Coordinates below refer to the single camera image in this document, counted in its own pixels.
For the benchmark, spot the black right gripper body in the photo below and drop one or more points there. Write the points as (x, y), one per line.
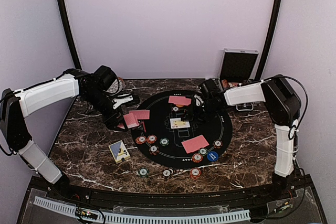
(194, 109)

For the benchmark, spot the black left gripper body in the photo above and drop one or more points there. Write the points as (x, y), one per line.
(115, 120)

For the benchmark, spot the red playing card deck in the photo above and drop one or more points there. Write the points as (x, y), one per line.
(131, 120)

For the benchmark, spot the red card top mat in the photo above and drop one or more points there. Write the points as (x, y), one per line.
(180, 100)

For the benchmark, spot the red card mat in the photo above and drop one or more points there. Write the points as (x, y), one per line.
(194, 144)
(180, 100)

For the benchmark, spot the blue small blind button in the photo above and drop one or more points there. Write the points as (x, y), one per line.
(212, 156)

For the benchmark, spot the red poker chip stack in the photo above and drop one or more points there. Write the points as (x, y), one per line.
(195, 173)

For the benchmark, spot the green poker chip stack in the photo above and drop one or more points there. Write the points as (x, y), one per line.
(143, 172)

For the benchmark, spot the brown poker chip stack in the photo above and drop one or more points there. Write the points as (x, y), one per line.
(167, 172)

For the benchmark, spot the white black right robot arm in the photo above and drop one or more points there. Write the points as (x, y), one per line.
(280, 99)

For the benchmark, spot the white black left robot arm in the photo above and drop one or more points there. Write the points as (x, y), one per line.
(19, 104)

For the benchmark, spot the round black poker mat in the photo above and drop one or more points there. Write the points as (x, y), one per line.
(218, 128)

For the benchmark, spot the floral patterned ceramic bowl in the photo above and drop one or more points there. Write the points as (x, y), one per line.
(117, 86)

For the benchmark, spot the aluminium poker chip case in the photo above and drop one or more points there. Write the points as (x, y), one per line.
(237, 67)

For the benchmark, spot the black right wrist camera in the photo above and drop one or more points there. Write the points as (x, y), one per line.
(209, 88)

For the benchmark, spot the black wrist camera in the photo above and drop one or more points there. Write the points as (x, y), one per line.
(209, 88)
(106, 77)

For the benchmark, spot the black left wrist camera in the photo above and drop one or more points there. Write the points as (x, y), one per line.
(106, 77)

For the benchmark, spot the left black frame post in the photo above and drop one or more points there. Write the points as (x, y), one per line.
(68, 33)

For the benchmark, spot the black frame post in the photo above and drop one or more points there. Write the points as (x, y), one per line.
(269, 38)
(68, 33)

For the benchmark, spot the white slotted cable duct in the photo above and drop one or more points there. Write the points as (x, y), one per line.
(147, 216)

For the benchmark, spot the black front table rail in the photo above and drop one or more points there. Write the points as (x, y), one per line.
(233, 198)

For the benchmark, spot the right black frame post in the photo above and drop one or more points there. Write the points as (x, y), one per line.
(269, 38)

